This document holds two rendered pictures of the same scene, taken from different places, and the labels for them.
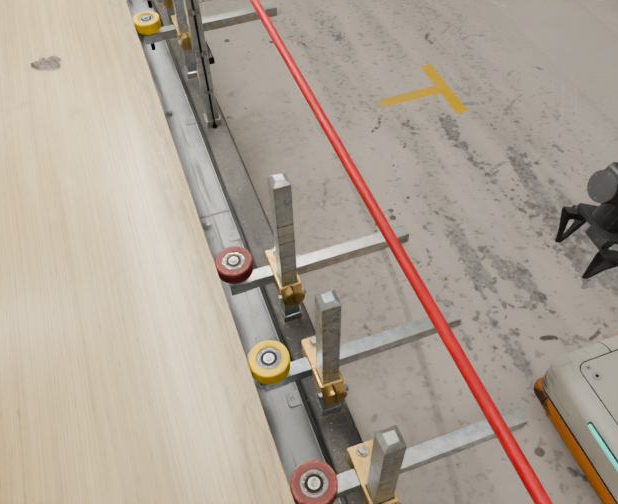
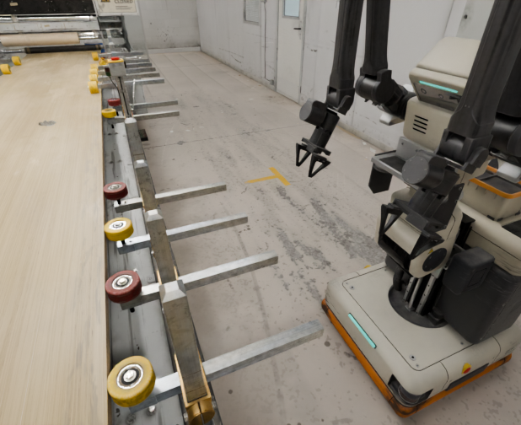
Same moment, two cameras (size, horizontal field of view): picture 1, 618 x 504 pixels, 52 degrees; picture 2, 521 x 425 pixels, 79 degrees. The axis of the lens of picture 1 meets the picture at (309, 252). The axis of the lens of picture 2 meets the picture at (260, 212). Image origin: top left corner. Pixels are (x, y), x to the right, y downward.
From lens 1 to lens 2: 0.61 m
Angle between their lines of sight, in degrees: 18
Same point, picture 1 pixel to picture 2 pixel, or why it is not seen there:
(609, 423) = (360, 311)
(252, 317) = not seen: hidden behind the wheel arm
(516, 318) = (314, 273)
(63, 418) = not seen: outside the picture
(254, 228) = not seen: hidden behind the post
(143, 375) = (32, 234)
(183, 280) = (80, 196)
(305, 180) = (203, 213)
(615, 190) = (311, 109)
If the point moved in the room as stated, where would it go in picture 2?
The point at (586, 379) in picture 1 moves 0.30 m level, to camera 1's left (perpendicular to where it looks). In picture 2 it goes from (346, 289) to (286, 293)
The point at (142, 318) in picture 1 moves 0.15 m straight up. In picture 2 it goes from (46, 211) to (27, 169)
